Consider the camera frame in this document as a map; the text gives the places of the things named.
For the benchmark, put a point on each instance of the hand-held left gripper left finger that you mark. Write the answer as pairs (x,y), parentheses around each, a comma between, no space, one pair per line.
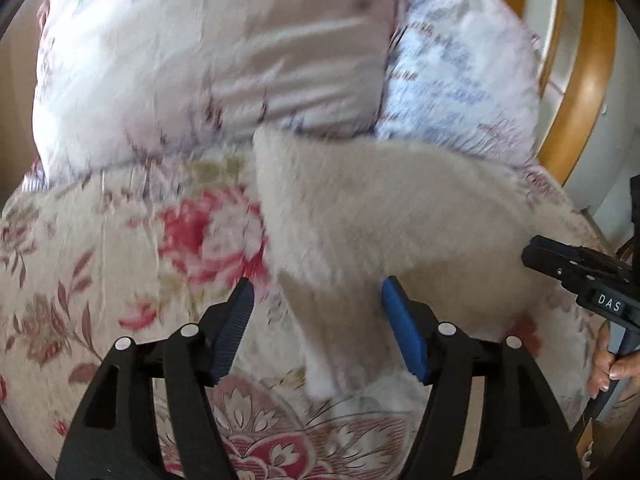
(235,325)

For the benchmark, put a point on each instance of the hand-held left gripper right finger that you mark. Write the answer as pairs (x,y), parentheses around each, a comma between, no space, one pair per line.
(402,325)

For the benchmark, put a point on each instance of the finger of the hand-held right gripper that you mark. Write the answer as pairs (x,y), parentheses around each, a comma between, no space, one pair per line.
(555,260)

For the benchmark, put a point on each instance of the beige quilted small cloth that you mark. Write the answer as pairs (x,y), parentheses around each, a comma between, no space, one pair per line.
(375,210)

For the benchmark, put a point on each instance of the person's right hand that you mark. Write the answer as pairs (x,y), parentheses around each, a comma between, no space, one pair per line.
(625,367)

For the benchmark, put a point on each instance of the floral bedspread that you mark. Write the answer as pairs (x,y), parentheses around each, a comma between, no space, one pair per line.
(75,260)

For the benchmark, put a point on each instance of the white text-printed pillow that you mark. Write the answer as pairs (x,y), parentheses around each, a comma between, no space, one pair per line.
(460,75)

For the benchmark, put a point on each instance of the white pink-printed pillow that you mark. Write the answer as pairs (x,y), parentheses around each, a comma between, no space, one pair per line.
(175,60)

